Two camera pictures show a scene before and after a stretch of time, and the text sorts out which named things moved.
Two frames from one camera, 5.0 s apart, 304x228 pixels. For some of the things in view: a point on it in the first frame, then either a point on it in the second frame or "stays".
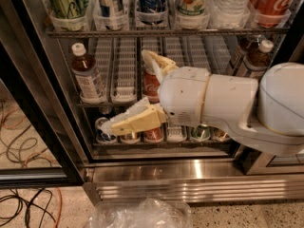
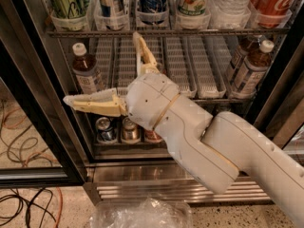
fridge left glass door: [41, 137] stays
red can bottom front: [154, 135] stays
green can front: [67, 1] stays
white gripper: [182, 95] → [150, 100]
